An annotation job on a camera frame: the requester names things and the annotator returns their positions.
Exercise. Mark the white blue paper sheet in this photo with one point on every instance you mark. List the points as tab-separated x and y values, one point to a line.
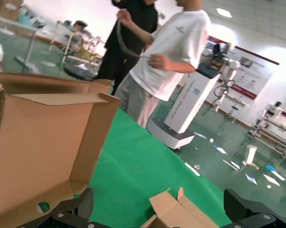
271	179
220	149
201	135
251	178

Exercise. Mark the person in white t-shirt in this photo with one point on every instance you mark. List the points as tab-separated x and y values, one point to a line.
176	47

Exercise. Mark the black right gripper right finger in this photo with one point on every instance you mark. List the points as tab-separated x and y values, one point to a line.
247	211

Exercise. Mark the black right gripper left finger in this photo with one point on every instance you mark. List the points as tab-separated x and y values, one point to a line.
69	213

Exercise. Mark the green table cloth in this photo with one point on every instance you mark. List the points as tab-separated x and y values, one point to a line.
133	166

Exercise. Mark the white red wall poster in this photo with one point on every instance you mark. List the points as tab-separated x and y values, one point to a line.
254	71

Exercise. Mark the small white carton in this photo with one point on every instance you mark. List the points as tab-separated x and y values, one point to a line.
250	154

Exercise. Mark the person in black t-shirt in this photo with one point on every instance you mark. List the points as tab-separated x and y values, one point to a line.
133	28

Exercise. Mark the brown cardboard mailer box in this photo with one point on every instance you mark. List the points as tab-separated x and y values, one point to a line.
50	83
171	213
38	142

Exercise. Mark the small white humanoid robot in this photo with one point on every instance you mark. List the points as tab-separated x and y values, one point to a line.
272	109

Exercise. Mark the white mobile robot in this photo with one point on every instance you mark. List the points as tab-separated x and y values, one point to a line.
193	102

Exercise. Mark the metal shelf rack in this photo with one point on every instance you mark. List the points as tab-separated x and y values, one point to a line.
273	133

